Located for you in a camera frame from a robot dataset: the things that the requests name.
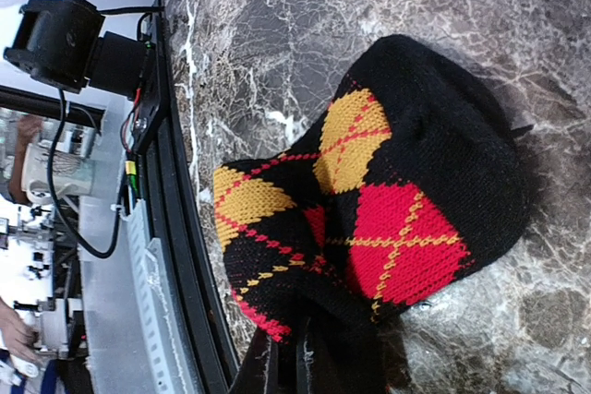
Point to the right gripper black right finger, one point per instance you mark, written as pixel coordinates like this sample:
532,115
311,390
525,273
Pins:
316,371

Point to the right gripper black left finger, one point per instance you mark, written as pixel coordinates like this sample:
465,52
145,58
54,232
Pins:
258,373

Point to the black red yellow argyle sock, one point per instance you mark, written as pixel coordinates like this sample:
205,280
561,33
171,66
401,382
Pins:
408,182

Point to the white slotted cable duct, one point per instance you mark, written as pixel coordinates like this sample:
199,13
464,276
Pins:
158,318

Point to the black table edge rail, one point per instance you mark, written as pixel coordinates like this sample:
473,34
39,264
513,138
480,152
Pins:
166,183

